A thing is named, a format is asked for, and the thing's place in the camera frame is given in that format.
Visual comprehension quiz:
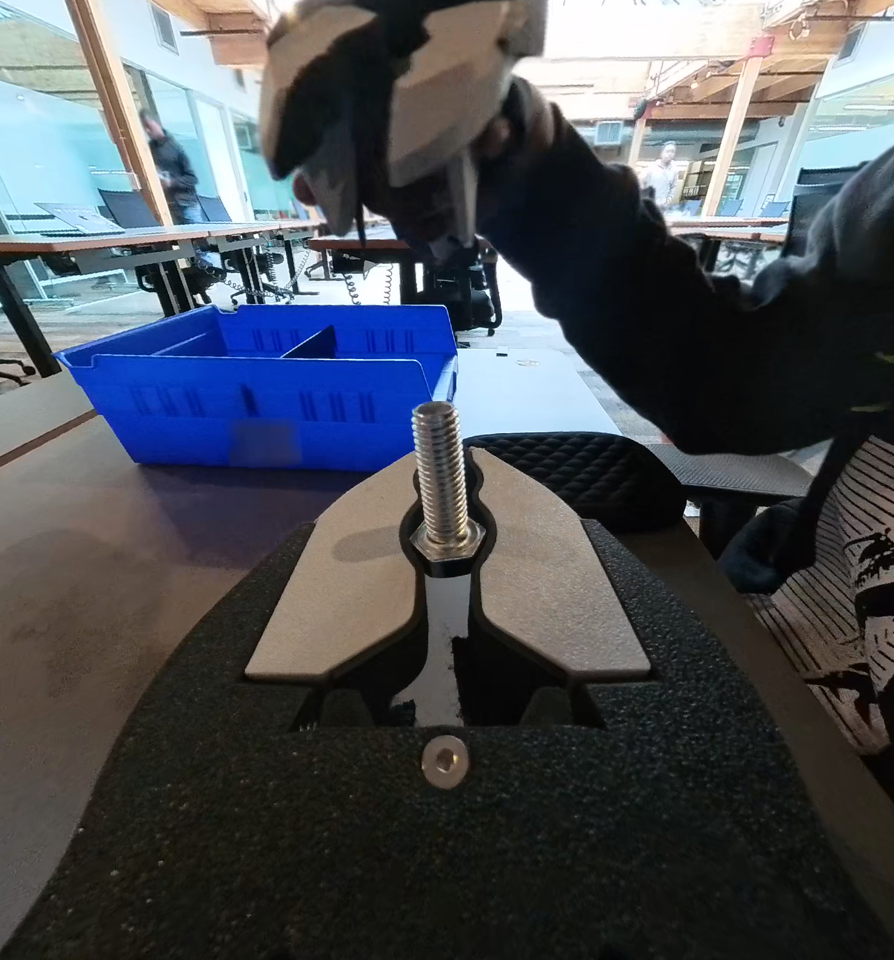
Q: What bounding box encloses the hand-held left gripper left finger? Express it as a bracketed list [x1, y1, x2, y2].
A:
[246, 459, 429, 684]

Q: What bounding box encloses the black textured pad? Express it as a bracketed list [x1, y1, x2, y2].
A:
[463, 431, 688, 535]

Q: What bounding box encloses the wooden pillar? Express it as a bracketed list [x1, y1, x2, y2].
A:
[66, 0, 174, 226]

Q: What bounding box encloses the open grey laptop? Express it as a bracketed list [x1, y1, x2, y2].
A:
[34, 201, 125, 235]

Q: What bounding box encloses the black armrest support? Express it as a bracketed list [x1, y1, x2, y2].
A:
[645, 442, 811, 504]

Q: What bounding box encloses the person's right forearm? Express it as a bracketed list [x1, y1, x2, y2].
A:
[484, 75, 894, 459]

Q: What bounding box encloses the steel hex bolt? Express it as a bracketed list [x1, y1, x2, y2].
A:
[409, 399, 487, 564]

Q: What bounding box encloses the wooden desk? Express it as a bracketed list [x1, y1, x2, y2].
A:
[308, 236, 425, 301]
[0, 221, 283, 376]
[664, 217, 793, 271]

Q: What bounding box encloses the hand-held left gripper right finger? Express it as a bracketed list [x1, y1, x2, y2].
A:
[468, 447, 652, 682]

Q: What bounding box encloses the person's right hand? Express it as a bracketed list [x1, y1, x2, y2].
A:
[364, 78, 560, 250]

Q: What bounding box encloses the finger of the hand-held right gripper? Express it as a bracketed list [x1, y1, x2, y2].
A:
[387, 0, 549, 260]
[258, 0, 388, 240]

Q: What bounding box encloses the blue divided plastic bin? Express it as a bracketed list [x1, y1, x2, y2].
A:
[53, 303, 460, 474]

